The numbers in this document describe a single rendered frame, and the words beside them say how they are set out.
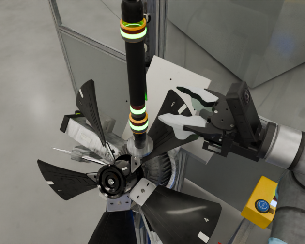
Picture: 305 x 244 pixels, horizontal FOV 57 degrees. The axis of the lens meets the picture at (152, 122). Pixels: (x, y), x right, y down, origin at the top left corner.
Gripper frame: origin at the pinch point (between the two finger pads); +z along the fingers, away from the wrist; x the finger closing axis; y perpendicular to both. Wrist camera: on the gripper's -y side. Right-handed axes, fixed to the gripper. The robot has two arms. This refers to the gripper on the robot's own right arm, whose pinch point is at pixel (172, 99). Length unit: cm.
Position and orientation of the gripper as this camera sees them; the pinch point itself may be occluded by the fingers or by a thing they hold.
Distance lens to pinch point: 57.3
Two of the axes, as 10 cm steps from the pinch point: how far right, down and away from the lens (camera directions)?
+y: 0.0, 6.4, 7.7
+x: 4.4, -6.9, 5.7
